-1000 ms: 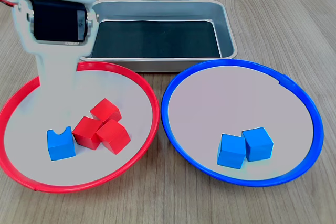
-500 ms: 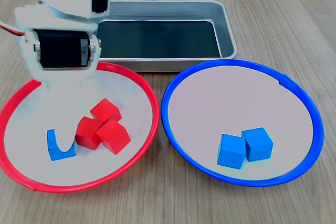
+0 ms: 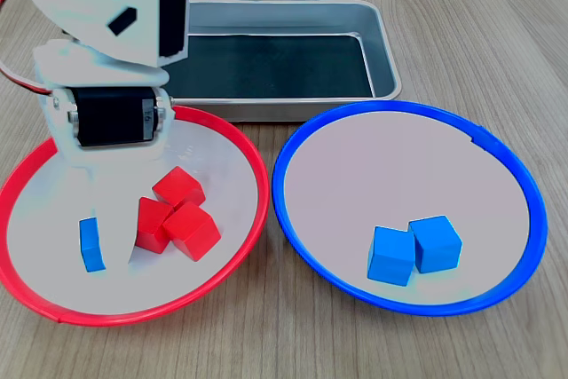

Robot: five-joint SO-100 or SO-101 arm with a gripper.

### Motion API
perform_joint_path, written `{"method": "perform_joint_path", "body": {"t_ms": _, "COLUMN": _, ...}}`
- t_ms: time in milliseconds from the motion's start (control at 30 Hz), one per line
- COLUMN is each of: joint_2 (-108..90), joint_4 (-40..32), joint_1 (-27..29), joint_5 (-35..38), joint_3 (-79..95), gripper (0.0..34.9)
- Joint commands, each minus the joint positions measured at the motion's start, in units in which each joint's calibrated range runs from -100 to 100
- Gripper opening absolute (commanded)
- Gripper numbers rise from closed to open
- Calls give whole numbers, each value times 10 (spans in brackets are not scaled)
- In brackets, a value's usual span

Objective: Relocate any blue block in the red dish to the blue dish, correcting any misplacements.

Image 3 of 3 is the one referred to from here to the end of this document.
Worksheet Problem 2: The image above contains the red-rimmed white plate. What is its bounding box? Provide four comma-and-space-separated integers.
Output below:
0, 105, 271, 328

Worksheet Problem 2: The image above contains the black tray mat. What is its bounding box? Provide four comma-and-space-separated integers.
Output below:
168, 34, 375, 99

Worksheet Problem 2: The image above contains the blue-rimmed white plate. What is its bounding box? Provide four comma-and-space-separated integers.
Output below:
272, 99, 549, 318

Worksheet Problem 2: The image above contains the blue cube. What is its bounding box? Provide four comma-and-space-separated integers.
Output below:
79, 217, 107, 273
367, 225, 417, 288
408, 215, 463, 275

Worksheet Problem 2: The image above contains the steel tray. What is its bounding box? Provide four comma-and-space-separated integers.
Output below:
164, 0, 403, 123

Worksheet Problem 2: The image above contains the red white black servo cable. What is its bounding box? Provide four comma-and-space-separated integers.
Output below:
0, 0, 54, 99

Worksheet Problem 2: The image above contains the red cube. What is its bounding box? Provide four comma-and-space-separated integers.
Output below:
152, 166, 207, 209
162, 200, 222, 263
135, 196, 174, 255

